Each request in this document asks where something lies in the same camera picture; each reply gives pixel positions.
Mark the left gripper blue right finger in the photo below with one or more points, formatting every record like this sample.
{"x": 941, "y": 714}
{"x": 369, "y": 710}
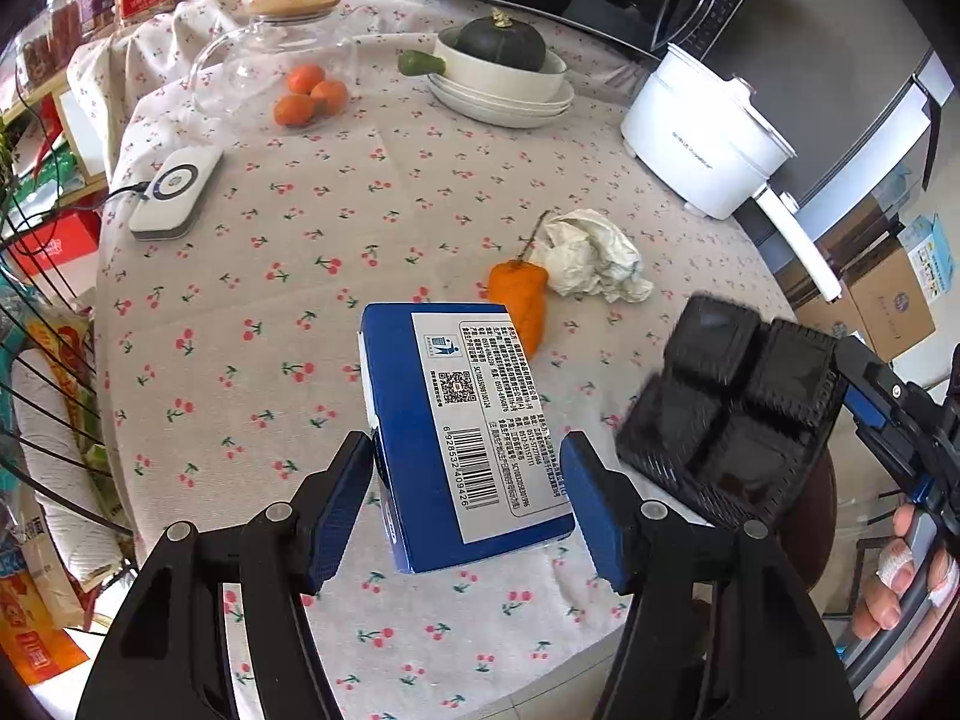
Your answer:
{"x": 646, "y": 552}

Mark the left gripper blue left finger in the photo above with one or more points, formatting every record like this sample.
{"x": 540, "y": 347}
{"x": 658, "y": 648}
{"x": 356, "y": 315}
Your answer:
{"x": 286, "y": 553}

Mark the black plastic food tray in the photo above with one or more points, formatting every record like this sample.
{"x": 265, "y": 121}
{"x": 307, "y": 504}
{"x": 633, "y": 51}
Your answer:
{"x": 738, "y": 417}

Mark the blue cardboard box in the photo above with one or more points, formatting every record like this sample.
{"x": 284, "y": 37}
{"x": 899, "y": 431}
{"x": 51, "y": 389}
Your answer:
{"x": 465, "y": 460}

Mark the orange peel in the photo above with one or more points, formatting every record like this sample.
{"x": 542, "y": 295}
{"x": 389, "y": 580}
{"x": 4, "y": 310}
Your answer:
{"x": 520, "y": 287}

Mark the white paper tissue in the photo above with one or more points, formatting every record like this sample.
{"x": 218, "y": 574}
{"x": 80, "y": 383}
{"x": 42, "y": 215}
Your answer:
{"x": 585, "y": 254}

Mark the brown plastic trash bin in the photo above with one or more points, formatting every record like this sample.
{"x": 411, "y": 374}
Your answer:
{"x": 807, "y": 531}

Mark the brown cardboard box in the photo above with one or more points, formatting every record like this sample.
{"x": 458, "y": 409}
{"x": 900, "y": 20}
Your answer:
{"x": 889, "y": 300}

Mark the small blue white box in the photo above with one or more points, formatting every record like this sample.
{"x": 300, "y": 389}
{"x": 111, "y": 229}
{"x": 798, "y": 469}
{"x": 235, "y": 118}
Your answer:
{"x": 930, "y": 256}

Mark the thin brown twig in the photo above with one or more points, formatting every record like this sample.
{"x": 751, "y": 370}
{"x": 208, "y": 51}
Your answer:
{"x": 530, "y": 241}

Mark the white electric cooking pot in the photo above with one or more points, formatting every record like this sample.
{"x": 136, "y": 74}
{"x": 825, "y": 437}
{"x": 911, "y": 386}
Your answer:
{"x": 702, "y": 137}

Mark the grey refrigerator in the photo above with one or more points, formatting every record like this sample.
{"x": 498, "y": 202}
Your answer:
{"x": 857, "y": 88}

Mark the cherry print tablecloth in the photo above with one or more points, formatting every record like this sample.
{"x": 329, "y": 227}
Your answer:
{"x": 228, "y": 363}

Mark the orange tangerine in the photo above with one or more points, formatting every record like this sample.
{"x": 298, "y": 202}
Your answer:
{"x": 294, "y": 111}
{"x": 330, "y": 97}
{"x": 304, "y": 78}

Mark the stacked white bowls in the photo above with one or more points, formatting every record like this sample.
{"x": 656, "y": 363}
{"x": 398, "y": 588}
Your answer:
{"x": 497, "y": 95}

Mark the glass jar with wooden lid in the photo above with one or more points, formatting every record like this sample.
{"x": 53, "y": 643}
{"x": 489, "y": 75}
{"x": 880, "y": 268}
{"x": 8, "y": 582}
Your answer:
{"x": 238, "y": 77}

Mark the green cucumber piece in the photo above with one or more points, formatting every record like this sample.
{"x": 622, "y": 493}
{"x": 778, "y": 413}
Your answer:
{"x": 417, "y": 63}

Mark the dark green squash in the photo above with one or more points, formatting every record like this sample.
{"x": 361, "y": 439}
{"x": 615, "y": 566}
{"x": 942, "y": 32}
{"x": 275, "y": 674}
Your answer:
{"x": 502, "y": 40}

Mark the white wireless charger device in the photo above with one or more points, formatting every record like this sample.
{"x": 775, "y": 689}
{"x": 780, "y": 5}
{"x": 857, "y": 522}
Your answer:
{"x": 174, "y": 196}

